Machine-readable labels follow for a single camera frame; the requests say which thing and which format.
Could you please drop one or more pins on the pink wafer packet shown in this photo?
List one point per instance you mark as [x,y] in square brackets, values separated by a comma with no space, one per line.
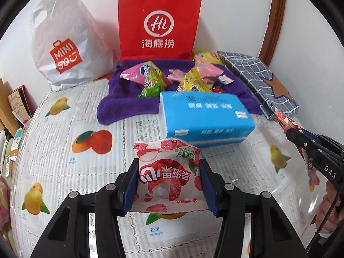
[208,72]

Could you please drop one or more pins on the yellow snack bag behind towel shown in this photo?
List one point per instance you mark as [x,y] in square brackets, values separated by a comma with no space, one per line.
[208,56]

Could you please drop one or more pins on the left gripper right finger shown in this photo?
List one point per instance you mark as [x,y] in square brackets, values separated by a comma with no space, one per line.
[212,187]

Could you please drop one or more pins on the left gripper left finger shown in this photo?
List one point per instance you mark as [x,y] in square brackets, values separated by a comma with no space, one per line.
[126,189]

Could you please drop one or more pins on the lychee candy bag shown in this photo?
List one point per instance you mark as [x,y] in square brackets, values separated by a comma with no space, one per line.
[169,179]

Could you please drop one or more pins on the red paper shopping bag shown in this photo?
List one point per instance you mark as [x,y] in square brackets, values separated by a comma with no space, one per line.
[157,29]

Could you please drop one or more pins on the wooden side shelf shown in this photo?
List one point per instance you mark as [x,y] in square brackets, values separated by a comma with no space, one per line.
[8,121]

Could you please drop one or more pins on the brown door frame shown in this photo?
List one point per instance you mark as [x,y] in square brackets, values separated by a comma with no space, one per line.
[272,33]

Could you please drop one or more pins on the yellow snack packet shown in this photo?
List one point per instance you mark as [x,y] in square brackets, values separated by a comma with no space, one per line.
[192,82]

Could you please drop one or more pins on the green snack bag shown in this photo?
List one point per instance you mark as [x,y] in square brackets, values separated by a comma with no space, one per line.
[154,85]

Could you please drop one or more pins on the pink yellow snack bag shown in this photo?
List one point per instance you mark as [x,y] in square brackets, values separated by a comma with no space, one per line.
[142,72]

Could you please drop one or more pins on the small pink candy packet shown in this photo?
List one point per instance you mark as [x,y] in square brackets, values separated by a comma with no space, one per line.
[224,80]

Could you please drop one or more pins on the white Miniso plastic bag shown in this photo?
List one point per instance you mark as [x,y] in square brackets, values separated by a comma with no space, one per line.
[67,45]

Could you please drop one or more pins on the grey checkered fabric box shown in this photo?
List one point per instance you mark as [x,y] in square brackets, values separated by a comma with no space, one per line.
[272,95]

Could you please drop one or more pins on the blue tissue pack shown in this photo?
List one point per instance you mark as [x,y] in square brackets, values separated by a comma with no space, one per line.
[204,119]

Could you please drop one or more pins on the red candy packet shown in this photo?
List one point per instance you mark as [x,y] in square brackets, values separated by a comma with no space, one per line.
[287,123]

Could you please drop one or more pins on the purple towel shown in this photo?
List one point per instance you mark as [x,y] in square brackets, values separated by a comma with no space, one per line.
[123,100]

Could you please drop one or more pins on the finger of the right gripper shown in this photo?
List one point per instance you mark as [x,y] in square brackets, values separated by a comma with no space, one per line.
[302,140]

